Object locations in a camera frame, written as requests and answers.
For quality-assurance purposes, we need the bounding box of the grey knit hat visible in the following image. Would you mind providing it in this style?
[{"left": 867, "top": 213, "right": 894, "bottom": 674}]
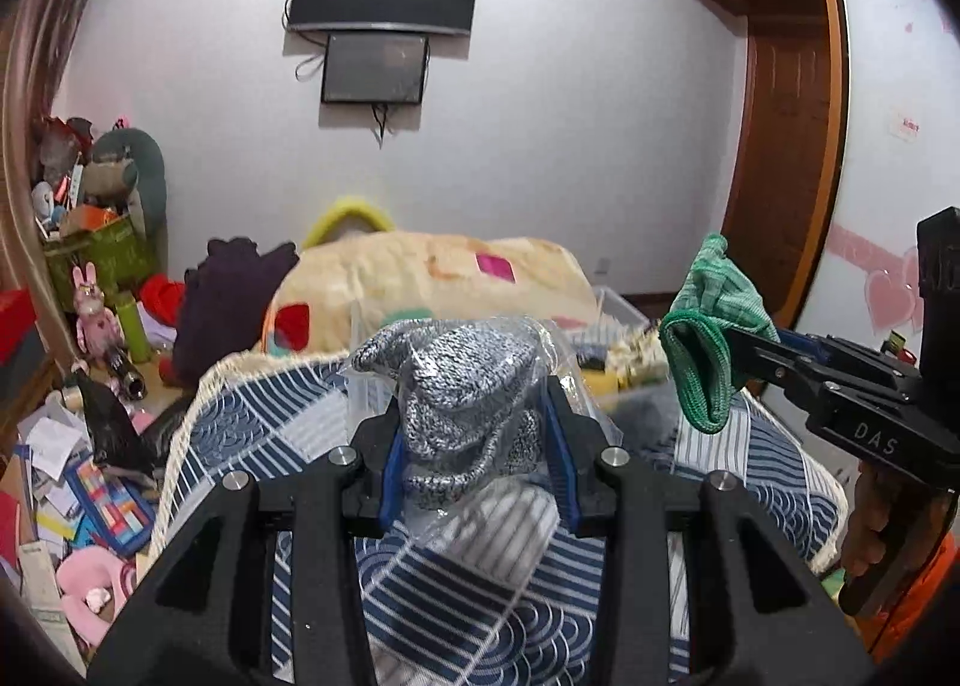
[{"left": 340, "top": 312, "right": 625, "bottom": 545}]

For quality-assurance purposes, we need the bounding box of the red box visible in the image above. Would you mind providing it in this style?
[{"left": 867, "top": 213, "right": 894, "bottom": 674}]
[{"left": 0, "top": 290, "right": 36, "bottom": 365}]

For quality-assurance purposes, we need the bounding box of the beige blanket with coloured patches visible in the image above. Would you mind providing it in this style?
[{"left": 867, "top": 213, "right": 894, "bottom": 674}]
[{"left": 260, "top": 231, "right": 597, "bottom": 356}]

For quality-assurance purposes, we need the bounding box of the colourful striped blue box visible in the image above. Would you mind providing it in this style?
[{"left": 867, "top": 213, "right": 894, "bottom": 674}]
[{"left": 65, "top": 455, "right": 156, "bottom": 559}]

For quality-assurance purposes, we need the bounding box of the striped red-brown curtain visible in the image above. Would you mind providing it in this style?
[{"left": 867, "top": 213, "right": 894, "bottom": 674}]
[{"left": 2, "top": 0, "right": 87, "bottom": 371}]

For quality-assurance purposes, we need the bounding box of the person's right hand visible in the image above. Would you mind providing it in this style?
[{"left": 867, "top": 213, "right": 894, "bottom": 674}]
[{"left": 839, "top": 462, "right": 942, "bottom": 577}]

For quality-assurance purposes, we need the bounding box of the brown wooden door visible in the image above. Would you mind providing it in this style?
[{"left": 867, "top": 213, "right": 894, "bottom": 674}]
[{"left": 722, "top": 19, "right": 832, "bottom": 329}]

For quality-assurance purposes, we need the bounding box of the black plastic bag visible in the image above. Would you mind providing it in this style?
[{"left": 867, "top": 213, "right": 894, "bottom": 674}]
[{"left": 73, "top": 371, "right": 195, "bottom": 488}]

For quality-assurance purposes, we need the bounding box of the black cylinder bottle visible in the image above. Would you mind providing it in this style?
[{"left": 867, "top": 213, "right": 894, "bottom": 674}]
[{"left": 104, "top": 347, "right": 146, "bottom": 402}]

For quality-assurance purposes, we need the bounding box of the pink bunny figure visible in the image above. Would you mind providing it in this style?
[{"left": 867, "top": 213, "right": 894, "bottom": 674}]
[{"left": 71, "top": 262, "right": 124, "bottom": 363}]

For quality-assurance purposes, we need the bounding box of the green knit hat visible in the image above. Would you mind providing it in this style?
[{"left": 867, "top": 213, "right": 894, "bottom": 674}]
[{"left": 658, "top": 233, "right": 779, "bottom": 434}]

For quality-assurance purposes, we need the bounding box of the blue white patterned bedspread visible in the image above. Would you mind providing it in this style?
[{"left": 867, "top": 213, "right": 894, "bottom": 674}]
[{"left": 149, "top": 353, "right": 848, "bottom": 684}]

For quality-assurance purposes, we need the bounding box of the dark purple garment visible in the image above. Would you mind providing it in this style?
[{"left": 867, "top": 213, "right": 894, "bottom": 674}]
[{"left": 171, "top": 237, "right": 299, "bottom": 387}]

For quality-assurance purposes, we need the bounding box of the clear plastic storage box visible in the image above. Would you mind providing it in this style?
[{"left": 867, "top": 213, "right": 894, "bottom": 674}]
[{"left": 347, "top": 285, "right": 652, "bottom": 428}]

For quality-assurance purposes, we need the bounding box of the floral fabric pouch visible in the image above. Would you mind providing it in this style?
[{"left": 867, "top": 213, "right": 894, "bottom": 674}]
[{"left": 605, "top": 326, "right": 669, "bottom": 389}]

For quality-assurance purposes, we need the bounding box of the wooden wardrobe with white door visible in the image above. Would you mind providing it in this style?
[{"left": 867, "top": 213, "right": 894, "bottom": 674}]
[{"left": 707, "top": 0, "right": 958, "bottom": 347}]

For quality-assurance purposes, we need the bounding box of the yellow green sponge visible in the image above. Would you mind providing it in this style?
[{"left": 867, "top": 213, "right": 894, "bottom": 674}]
[{"left": 581, "top": 369, "right": 620, "bottom": 399}]

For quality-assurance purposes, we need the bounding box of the pink neck pillow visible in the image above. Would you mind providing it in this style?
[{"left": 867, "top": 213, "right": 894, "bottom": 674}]
[{"left": 55, "top": 544, "right": 137, "bottom": 647}]

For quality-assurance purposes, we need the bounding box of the grey-green plush toy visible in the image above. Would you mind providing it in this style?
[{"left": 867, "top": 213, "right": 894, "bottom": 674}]
[{"left": 82, "top": 127, "right": 166, "bottom": 237}]

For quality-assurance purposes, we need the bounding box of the green cylinder bottle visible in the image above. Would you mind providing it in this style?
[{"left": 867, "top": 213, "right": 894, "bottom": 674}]
[{"left": 116, "top": 291, "right": 153, "bottom": 365}]

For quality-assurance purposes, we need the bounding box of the red cloth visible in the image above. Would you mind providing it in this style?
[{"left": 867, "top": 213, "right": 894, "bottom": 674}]
[{"left": 139, "top": 273, "right": 185, "bottom": 329}]

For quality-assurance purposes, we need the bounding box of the green cardboard box of clutter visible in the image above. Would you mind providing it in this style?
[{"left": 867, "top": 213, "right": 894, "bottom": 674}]
[{"left": 43, "top": 216, "right": 160, "bottom": 312}]

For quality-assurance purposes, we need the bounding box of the small wall-mounted black monitor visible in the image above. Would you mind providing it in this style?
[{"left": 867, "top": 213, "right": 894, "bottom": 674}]
[{"left": 320, "top": 32, "right": 430, "bottom": 104}]

